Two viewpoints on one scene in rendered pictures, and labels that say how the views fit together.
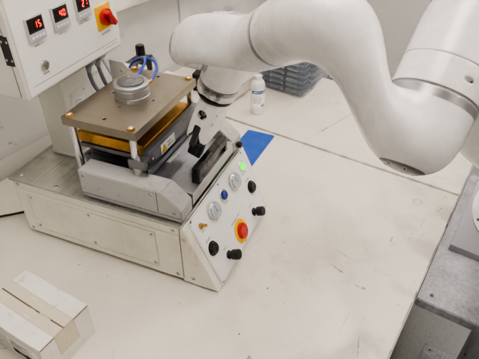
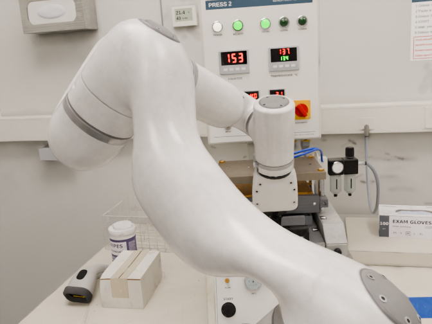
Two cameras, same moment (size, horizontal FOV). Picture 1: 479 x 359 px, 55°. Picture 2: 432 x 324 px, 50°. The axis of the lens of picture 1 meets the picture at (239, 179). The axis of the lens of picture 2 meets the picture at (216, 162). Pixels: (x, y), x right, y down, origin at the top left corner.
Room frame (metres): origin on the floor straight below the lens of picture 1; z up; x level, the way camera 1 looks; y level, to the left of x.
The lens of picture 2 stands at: (0.40, -0.85, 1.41)
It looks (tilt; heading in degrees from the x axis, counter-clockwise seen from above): 13 degrees down; 71
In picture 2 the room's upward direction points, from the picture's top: 4 degrees counter-clockwise
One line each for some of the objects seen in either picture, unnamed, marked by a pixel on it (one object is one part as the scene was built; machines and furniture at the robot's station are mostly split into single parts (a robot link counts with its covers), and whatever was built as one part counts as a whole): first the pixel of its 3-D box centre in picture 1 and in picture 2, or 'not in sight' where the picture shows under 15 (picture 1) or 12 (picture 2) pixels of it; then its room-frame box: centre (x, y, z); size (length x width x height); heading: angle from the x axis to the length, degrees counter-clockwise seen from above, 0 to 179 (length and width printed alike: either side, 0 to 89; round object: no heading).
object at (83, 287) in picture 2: not in sight; (90, 277); (0.45, 0.48, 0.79); 0.20 x 0.08 x 0.08; 57
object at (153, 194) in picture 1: (134, 189); not in sight; (0.77, 0.23, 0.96); 0.25 x 0.05 x 0.07; 68
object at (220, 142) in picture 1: (209, 157); (276, 234); (0.86, 0.07, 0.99); 0.15 x 0.02 x 0.04; 158
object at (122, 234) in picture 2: not in sight; (123, 245); (0.57, 0.59, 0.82); 0.09 x 0.09 x 0.15
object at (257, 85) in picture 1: (257, 93); not in sight; (1.51, -0.07, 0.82); 0.05 x 0.05 x 0.14
